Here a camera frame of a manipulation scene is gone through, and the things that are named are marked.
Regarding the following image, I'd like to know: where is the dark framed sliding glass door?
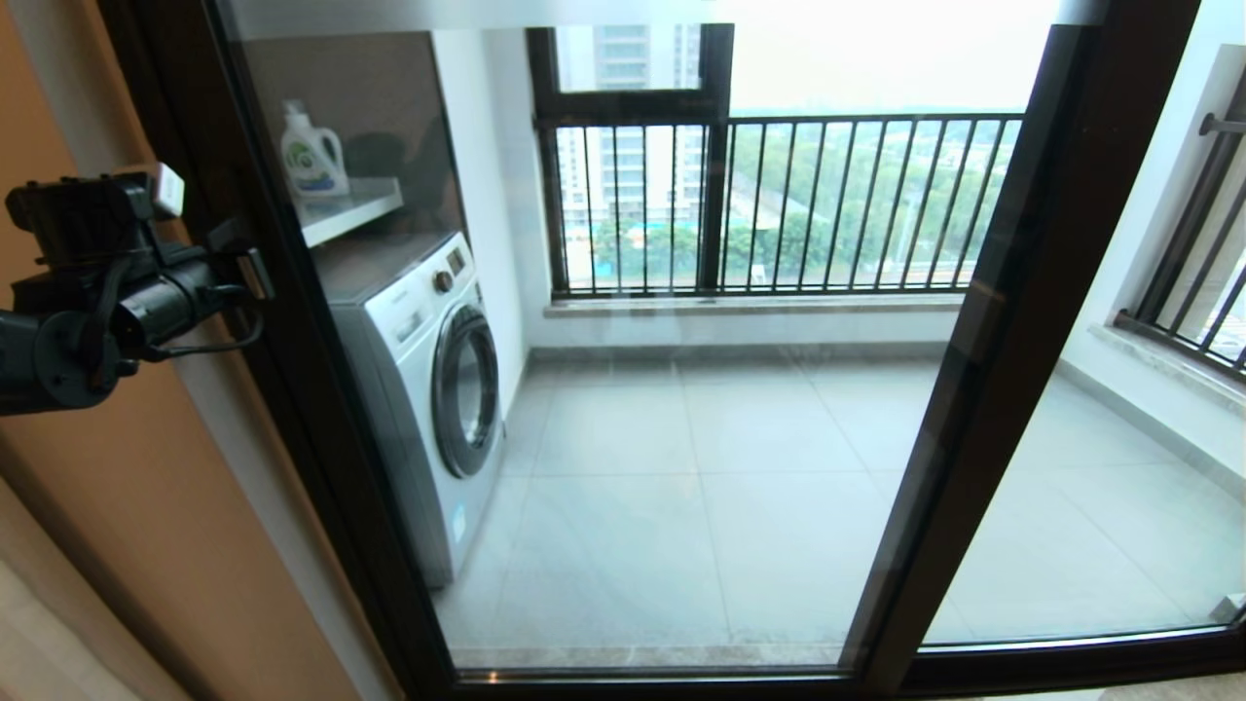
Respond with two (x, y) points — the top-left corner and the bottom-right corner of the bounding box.
(107, 0), (1203, 701)

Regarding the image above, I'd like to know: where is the white laundry detergent bottle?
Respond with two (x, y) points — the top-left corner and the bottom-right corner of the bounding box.
(280, 99), (351, 198)

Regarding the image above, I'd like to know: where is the white front-load washing machine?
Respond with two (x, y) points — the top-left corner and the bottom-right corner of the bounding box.
(316, 229), (507, 588)

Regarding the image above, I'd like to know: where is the white curtain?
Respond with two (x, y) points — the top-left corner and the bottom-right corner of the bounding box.
(0, 506), (191, 701)

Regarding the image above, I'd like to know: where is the grey high-rise building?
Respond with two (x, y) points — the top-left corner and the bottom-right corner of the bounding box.
(560, 24), (702, 233)

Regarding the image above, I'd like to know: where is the grey stone window sill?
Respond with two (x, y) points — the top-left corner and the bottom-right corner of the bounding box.
(543, 294), (967, 319)
(1088, 324), (1246, 415)

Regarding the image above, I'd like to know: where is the black metal balcony railing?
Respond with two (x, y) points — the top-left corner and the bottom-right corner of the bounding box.
(535, 114), (1025, 295)

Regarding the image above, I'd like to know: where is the dark framed fixed glass panel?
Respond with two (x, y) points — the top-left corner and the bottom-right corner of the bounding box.
(847, 0), (1246, 701)

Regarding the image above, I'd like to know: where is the black metal window railing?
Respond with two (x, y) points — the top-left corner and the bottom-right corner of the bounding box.
(1115, 97), (1246, 386)

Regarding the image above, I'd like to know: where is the polished stone door threshold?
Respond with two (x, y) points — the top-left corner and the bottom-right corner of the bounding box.
(1032, 674), (1246, 701)

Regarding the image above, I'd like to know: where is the black camera cable loop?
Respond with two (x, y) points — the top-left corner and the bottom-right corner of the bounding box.
(146, 284), (266, 361)

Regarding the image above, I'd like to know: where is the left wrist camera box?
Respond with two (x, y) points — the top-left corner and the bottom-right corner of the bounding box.
(117, 163), (186, 220)

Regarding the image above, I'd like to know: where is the white wall shelf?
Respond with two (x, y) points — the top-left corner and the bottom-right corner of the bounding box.
(297, 177), (405, 247)

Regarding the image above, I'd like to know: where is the dark brown wall panel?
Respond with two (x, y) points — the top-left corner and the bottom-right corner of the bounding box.
(243, 31), (470, 240)

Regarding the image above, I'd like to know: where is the dark window frame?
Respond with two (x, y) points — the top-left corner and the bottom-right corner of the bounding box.
(526, 24), (736, 295)

